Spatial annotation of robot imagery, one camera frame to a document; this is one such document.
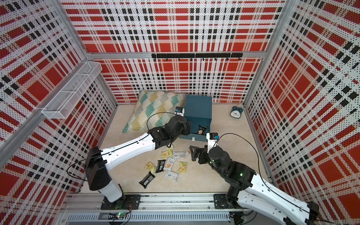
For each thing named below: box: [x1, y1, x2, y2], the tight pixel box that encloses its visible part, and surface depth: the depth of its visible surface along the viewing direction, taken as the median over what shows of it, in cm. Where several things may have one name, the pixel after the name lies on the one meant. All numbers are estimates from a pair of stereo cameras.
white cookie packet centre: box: [172, 150, 186, 159], surface depth 92 cm
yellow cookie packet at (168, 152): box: [161, 146, 174, 160], surface depth 92 cm
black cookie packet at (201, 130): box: [197, 124, 208, 136], surface depth 86 cm
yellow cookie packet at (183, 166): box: [178, 161, 188, 173], surface depth 86 cm
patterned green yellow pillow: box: [122, 90, 187, 134], surface depth 98 cm
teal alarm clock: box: [229, 105, 244, 119], surface depth 110 cm
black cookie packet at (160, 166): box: [155, 159, 166, 174], surface depth 87 cm
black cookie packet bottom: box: [138, 171, 156, 189], surface depth 82 cm
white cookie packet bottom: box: [164, 170, 180, 182], surface depth 84 cm
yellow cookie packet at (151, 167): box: [143, 161, 157, 174], surface depth 86 cm
